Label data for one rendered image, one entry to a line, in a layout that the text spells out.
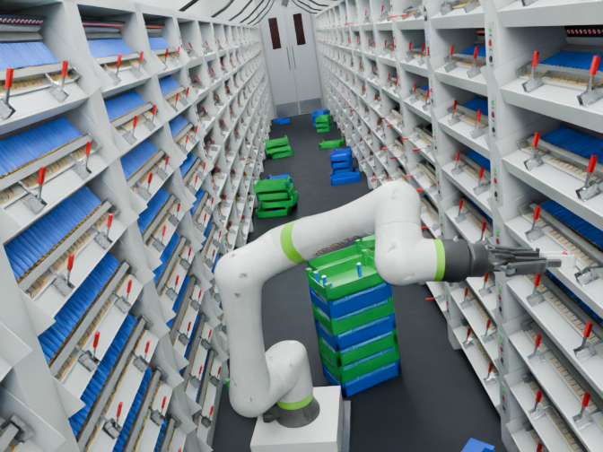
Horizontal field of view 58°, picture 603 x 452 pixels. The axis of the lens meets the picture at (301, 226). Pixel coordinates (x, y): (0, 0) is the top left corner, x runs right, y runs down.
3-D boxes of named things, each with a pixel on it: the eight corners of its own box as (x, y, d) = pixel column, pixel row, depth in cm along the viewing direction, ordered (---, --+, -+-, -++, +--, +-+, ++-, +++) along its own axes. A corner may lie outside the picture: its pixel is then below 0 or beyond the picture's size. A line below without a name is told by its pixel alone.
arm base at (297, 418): (237, 426, 175) (233, 411, 173) (251, 396, 188) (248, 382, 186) (315, 429, 167) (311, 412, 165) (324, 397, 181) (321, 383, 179)
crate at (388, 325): (336, 352, 228) (334, 335, 225) (316, 332, 246) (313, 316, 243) (396, 328, 238) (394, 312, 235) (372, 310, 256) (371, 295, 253)
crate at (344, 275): (328, 301, 220) (326, 284, 217) (308, 284, 238) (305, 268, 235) (390, 279, 230) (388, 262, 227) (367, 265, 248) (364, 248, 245)
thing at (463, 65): (493, 99, 158) (474, 55, 153) (438, 81, 215) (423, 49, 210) (558, 63, 155) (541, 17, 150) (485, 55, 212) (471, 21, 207)
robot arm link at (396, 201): (324, 263, 145) (292, 256, 139) (322, 222, 149) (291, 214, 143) (433, 228, 119) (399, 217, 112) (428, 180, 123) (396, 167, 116)
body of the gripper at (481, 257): (457, 267, 123) (497, 267, 123) (469, 283, 115) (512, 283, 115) (460, 237, 120) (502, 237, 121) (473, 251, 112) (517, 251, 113)
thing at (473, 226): (500, 280, 177) (483, 246, 173) (448, 220, 234) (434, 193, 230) (557, 251, 174) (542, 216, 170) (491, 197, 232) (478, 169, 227)
